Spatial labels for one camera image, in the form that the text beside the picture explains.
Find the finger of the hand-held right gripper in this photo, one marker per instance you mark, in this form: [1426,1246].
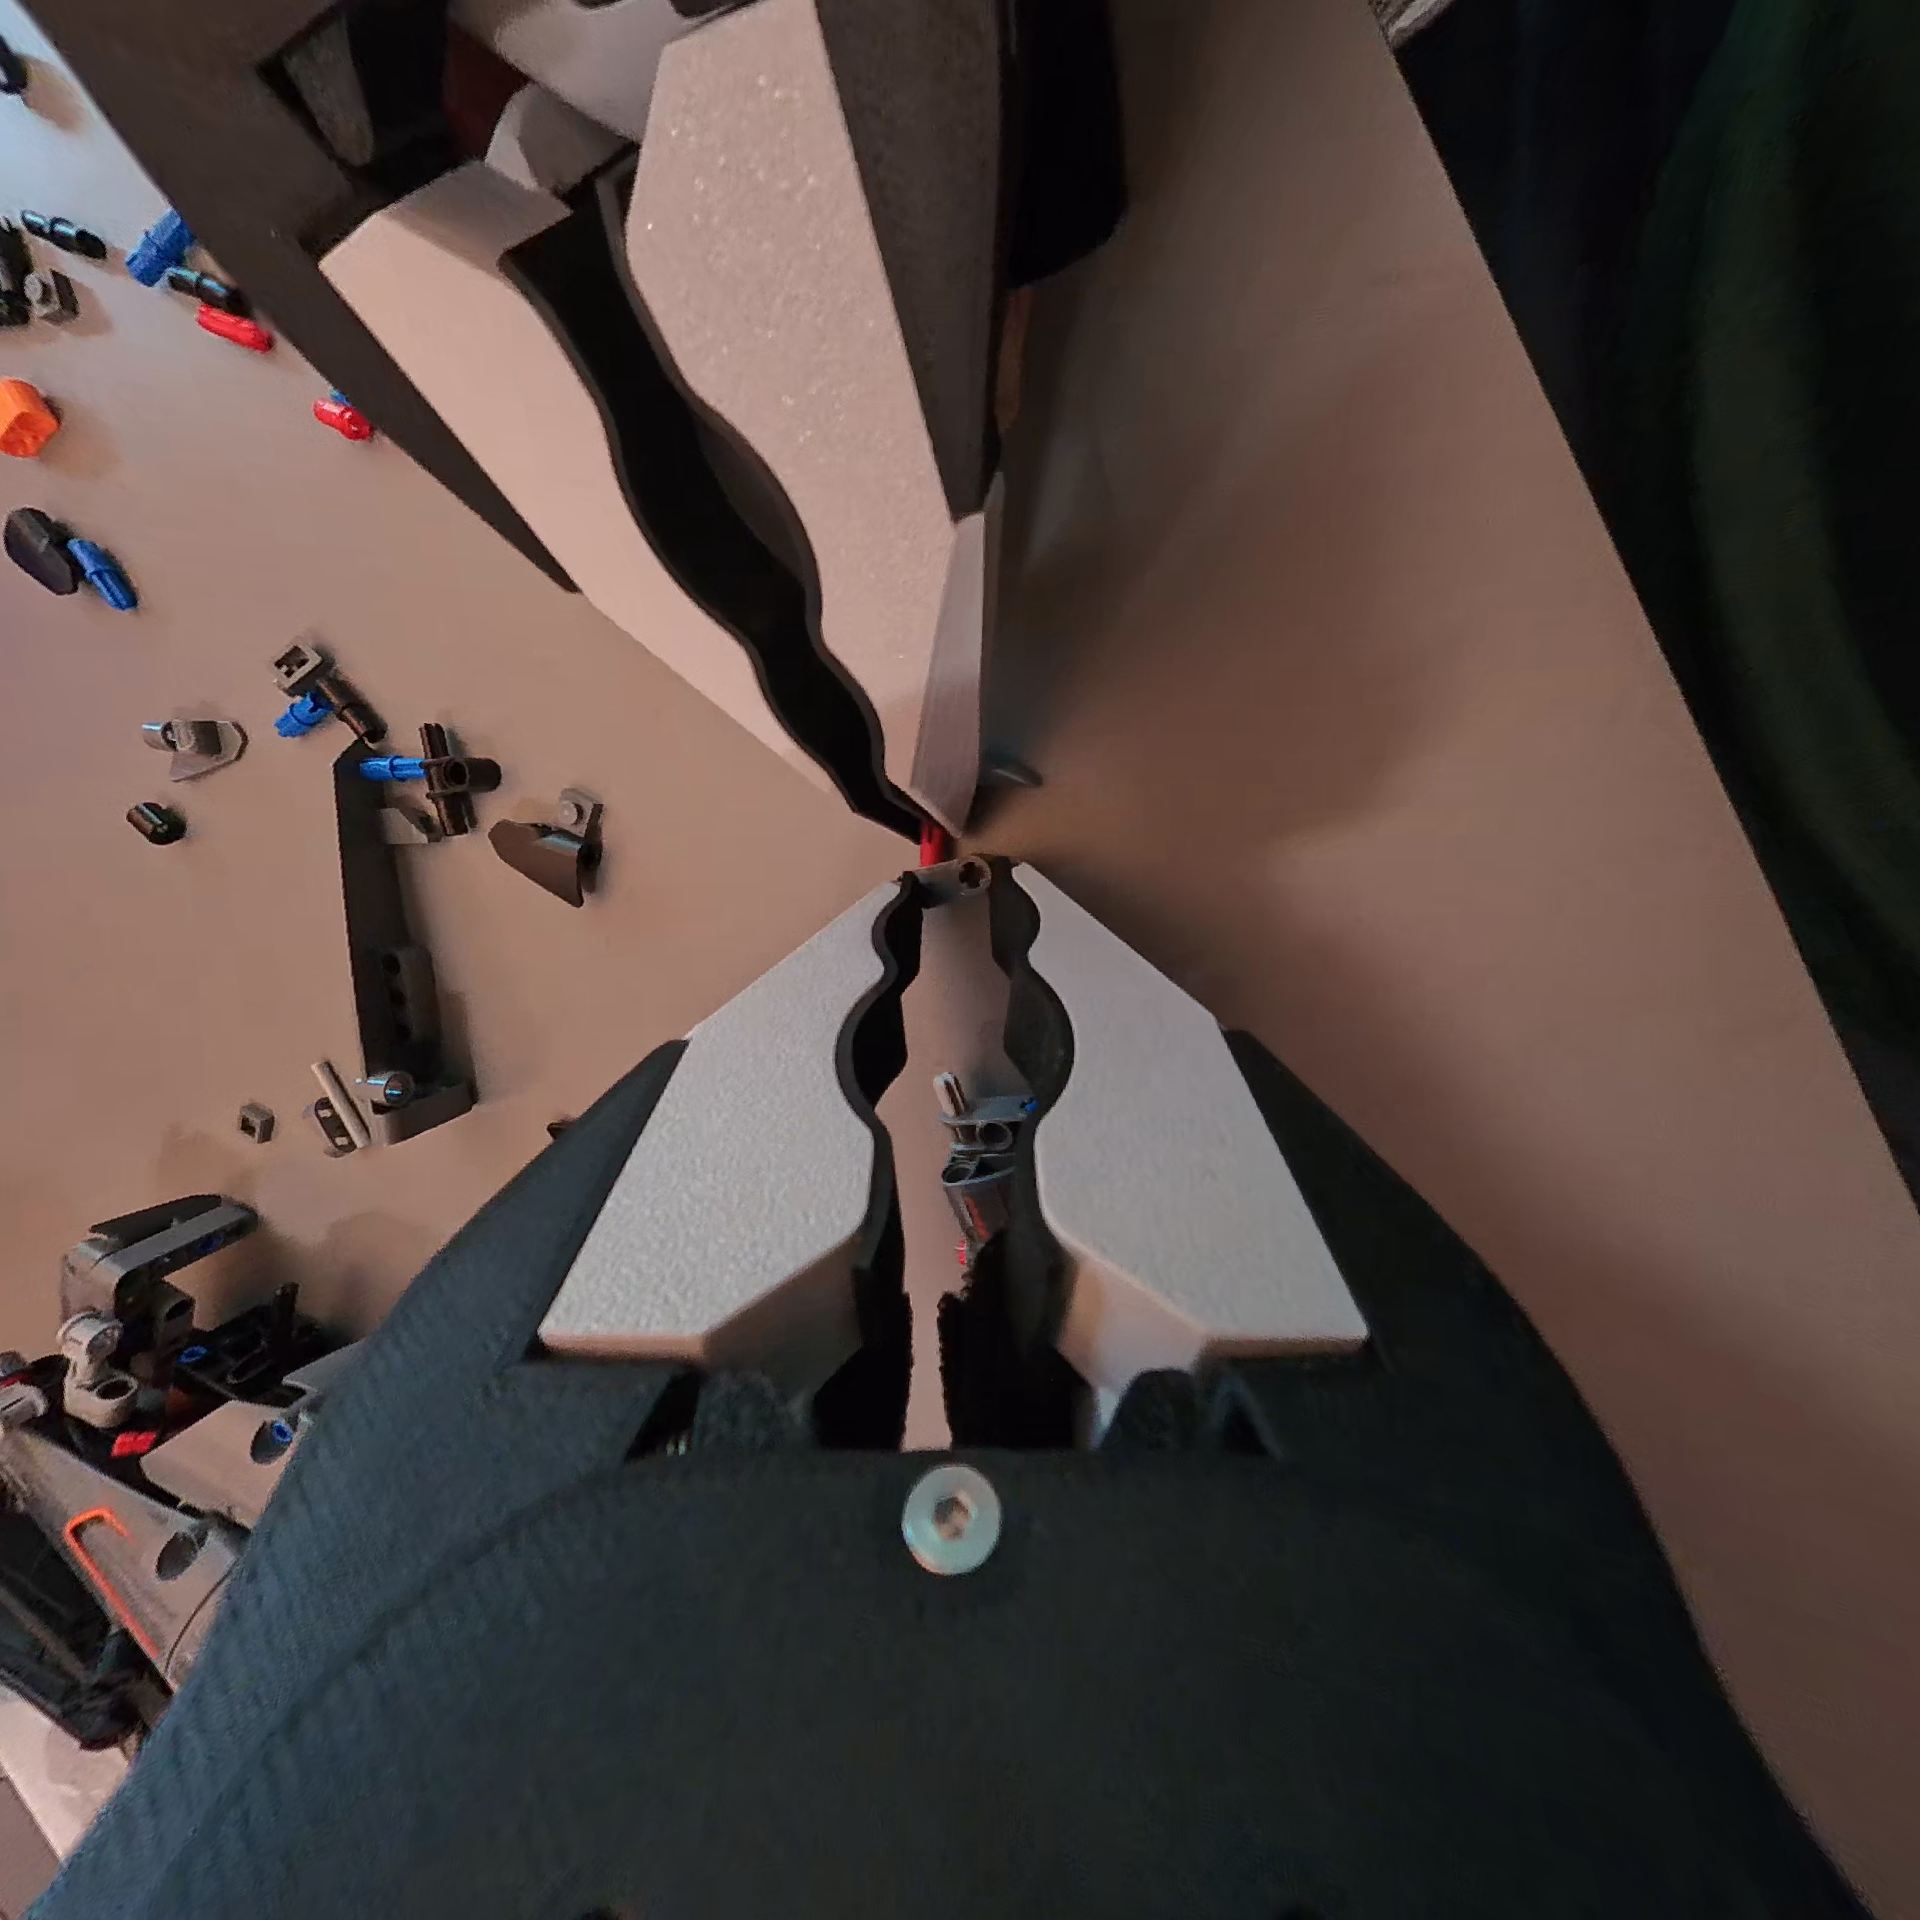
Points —
[795,301]
[466,361]

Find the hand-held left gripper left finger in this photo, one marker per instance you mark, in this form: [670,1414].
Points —
[707,1186]

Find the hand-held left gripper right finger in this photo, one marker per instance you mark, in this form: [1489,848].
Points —
[1201,1186]

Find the dark grey lego wedge panel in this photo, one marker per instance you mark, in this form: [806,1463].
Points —
[985,1154]

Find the dark grey lego axle connector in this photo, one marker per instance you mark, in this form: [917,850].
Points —
[956,880]

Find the long red lego pin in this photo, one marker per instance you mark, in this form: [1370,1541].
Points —
[934,843]

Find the grey pointed lego fin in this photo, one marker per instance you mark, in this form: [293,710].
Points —
[1008,778]

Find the lego car model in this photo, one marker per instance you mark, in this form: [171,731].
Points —
[134,1348]

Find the dark grey lego fin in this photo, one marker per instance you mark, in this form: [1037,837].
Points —
[546,857]

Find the white lego bar piece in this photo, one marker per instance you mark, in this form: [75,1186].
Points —
[338,1110]

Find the long dark grey lego beam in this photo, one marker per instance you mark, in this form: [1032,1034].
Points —
[389,960]

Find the black lego connector blue pin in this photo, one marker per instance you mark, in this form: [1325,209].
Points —
[443,778]

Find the scattered small lego pieces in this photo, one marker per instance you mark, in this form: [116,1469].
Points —
[99,567]

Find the small grey square lego piece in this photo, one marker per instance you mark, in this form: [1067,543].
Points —
[256,1121]

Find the grey lego wing piece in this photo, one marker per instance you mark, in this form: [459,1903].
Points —
[205,744]

